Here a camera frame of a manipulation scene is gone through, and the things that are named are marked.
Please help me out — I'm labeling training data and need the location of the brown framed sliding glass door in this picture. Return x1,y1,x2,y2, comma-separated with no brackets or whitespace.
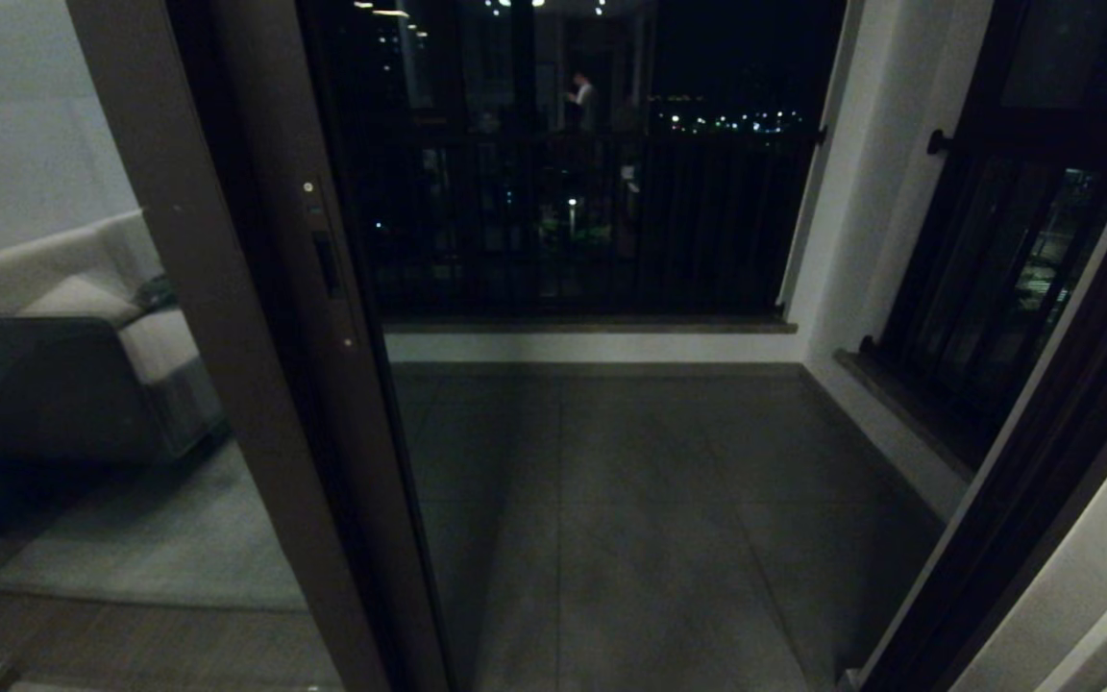
169,0,454,692

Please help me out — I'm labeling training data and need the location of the recessed dark door handle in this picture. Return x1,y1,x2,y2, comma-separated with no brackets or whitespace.
311,231,344,300

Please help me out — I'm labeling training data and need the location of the black metal balcony railing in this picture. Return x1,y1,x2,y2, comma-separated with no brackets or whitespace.
361,123,825,320

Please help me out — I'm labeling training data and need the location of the brown framed fixed glass panel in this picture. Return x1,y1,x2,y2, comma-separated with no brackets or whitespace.
0,0,391,692

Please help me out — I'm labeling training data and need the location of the grey rug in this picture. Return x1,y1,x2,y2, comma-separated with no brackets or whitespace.
0,440,310,612

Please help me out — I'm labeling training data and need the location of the light grey sofa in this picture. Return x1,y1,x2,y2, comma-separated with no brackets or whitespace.
0,210,225,464

